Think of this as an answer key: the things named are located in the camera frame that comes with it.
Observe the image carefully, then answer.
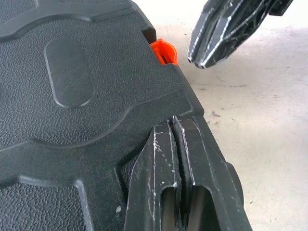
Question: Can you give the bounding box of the orange case latch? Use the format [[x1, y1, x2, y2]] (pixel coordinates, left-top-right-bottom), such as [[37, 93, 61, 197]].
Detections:
[[149, 38, 179, 66]]

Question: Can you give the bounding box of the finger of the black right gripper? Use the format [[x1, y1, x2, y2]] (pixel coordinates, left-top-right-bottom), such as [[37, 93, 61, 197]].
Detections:
[[193, 0, 275, 70], [187, 0, 241, 64]]

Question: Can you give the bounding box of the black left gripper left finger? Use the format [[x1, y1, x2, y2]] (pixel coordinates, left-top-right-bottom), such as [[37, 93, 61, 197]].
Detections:
[[123, 119, 181, 231]]

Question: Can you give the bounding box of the black plastic tool case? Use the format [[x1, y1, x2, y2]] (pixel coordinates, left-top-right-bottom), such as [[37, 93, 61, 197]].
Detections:
[[0, 0, 205, 231]]

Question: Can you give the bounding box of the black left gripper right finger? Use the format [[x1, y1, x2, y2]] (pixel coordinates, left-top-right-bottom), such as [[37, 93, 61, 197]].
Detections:
[[172, 115, 253, 231]]

